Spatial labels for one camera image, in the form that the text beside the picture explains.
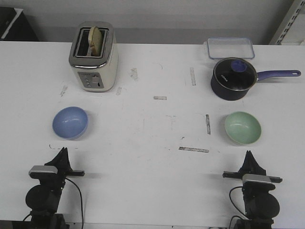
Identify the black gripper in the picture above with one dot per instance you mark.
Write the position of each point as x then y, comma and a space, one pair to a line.
250, 159
56, 179

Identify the green bowl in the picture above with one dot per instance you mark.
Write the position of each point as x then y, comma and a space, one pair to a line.
242, 127

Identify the blue bowl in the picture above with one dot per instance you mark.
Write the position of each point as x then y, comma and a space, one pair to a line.
70, 123

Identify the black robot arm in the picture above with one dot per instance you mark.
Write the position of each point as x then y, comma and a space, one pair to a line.
260, 206
43, 199

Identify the dark blue saucepan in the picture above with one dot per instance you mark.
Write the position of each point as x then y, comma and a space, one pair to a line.
231, 95

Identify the glass pot lid blue knob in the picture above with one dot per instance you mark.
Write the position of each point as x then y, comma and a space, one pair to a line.
235, 74

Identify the cream and chrome toaster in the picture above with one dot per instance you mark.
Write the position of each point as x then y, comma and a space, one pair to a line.
94, 73

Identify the clear plastic food container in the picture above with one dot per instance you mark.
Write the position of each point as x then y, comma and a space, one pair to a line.
224, 47

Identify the bread slice in toaster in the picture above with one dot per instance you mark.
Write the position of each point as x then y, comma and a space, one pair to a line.
95, 40

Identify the metal shelf upright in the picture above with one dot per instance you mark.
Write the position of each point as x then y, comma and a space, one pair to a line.
287, 22

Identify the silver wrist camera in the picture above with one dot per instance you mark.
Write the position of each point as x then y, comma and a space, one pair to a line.
43, 172
252, 178

